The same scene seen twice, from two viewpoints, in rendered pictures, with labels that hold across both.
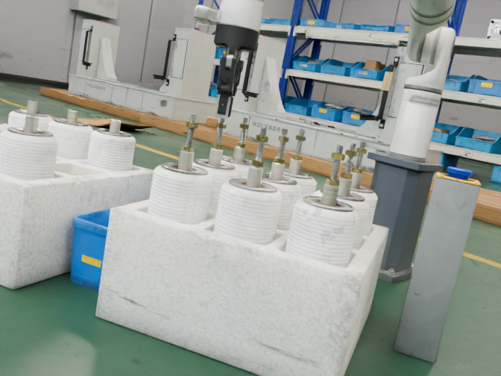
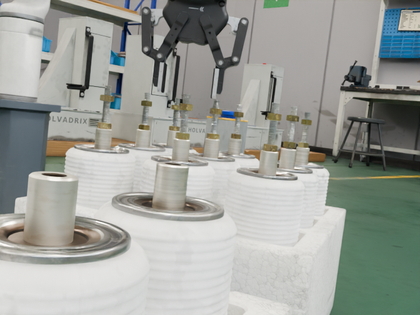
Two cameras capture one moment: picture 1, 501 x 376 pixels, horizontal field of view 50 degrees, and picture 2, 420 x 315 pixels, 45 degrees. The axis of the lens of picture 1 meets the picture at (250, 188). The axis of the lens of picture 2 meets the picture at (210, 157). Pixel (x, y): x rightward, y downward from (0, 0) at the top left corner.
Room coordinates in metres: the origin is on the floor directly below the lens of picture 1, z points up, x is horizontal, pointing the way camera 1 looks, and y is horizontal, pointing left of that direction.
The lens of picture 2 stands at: (0.90, 0.74, 0.32)
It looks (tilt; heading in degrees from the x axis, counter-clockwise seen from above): 5 degrees down; 271
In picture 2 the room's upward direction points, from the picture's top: 7 degrees clockwise
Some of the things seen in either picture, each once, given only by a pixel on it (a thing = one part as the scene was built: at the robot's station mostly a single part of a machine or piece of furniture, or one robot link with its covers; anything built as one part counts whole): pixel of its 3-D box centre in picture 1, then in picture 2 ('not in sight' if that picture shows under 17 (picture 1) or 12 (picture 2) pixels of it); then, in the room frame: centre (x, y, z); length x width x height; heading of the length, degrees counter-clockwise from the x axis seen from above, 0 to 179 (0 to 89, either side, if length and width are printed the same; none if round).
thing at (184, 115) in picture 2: (218, 136); (184, 122); (0.95, 0.07, 0.30); 0.01 x 0.01 x 0.08
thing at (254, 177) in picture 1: (254, 177); (287, 160); (0.80, 0.00, 0.26); 0.02 x 0.02 x 0.03
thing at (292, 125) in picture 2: (259, 151); (290, 132); (0.80, 0.00, 0.30); 0.01 x 0.01 x 0.08
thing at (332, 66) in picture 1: (343, 69); not in sight; (6.67, -0.85, 0.90); 0.50 x 0.38 x 0.21; 140
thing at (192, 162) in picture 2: (214, 165); (179, 161); (0.95, 0.07, 0.25); 0.08 x 0.08 x 0.01
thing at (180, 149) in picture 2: (215, 157); (180, 151); (0.95, 0.07, 0.26); 0.02 x 0.02 x 0.03
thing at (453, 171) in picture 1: (458, 174); (228, 115); (0.90, -0.34, 0.32); 0.04 x 0.04 x 0.02
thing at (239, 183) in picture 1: (253, 186); (286, 169); (0.80, 0.00, 0.25); 0.08 x 0.08 x 0.01
